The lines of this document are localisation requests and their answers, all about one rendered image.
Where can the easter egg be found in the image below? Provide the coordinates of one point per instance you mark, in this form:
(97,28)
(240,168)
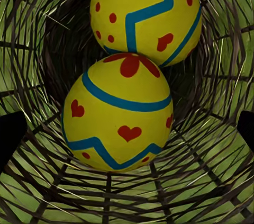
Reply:
(118,114)
(165,31)

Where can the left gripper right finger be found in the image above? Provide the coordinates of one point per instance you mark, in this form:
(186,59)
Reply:
(245,127)

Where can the wicker basket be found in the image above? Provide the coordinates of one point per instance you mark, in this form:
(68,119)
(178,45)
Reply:
(187,115)

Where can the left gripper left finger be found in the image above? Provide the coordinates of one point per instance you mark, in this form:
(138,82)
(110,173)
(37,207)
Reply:
(13,126)

